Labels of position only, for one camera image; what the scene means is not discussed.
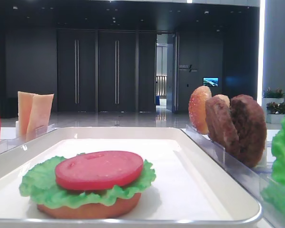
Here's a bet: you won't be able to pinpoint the white metal tray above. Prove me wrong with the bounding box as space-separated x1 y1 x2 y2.
0 127 263 228

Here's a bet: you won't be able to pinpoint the green lettuce leaf in holder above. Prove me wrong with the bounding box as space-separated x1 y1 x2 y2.
261 110 285 220

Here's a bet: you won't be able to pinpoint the clear acrylic lettuce holder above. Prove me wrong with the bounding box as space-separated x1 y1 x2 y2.
259 175 285 228

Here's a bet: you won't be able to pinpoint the brown meat patty rear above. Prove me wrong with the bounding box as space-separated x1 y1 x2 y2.
230 95 267 168

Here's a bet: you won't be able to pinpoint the potted plants white planter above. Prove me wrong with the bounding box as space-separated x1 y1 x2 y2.
262 88 285 124

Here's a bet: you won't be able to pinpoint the brown meat patty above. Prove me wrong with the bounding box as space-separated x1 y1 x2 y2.
206 96 240 157
230 95 267 168

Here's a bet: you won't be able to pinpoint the clear acrylic patty holder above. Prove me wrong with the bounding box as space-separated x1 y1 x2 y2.
180 123 285 209

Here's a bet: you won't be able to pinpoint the bun slice outer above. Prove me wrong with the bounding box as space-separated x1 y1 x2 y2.
188 86 212 135

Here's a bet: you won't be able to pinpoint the wall screen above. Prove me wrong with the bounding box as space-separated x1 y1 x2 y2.
203 77 218 87

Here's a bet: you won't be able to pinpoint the orange cheese slice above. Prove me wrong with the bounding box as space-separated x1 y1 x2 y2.
27 94 54 133
18 91 36 136

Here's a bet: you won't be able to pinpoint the bun slice inner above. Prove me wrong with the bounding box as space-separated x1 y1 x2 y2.
214 94 230 107

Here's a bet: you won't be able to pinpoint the orange cheese slice left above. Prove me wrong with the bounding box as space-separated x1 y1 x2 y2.
18 91 36 136

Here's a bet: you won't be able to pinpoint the orange cheese slice right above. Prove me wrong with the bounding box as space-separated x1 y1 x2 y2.
27 94 54 133

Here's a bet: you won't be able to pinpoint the bottom bun slice on tray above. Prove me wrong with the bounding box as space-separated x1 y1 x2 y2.
37 193 141 219

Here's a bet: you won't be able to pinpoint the brown meat patty front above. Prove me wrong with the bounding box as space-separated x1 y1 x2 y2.
206 96 240 157

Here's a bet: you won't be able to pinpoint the green lettuce leaf on bun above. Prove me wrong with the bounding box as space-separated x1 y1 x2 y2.
19 156 156 209

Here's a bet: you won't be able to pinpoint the dark double doors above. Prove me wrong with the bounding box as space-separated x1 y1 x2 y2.
57 30 157 112

